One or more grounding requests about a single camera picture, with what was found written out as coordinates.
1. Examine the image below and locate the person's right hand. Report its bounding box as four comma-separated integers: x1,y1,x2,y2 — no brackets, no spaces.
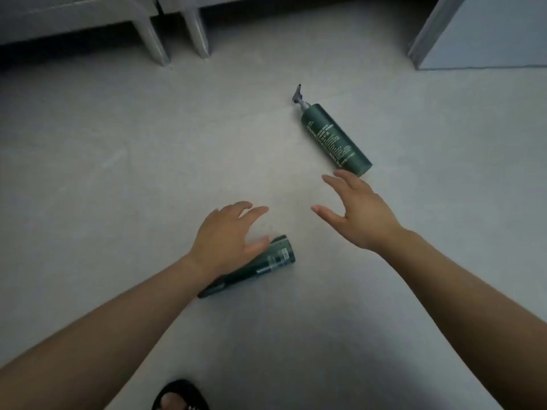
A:
311,169,405,253

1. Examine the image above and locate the black sandal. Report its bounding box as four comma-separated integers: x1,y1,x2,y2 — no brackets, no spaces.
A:
152,378,210,410

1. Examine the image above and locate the person's left hand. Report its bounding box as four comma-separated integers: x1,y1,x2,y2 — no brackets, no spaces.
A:
187,201,271,282

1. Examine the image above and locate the white cabinet with legs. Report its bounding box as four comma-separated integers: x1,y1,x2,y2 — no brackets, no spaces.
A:
156,0,442,59
0,0,172,67

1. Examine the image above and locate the pale blue cabinet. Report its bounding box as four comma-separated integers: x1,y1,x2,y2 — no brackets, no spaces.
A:
407,0,547,71

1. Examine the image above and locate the dark green pump bottle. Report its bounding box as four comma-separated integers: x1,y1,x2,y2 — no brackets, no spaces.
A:
292,83,373,178
197,234,297,300

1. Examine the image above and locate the person's right forearm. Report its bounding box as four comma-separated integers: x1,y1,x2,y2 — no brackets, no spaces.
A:
379,228,547,410

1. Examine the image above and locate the person's left forearm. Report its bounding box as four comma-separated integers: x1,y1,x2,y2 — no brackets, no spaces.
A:
0,255,207,410

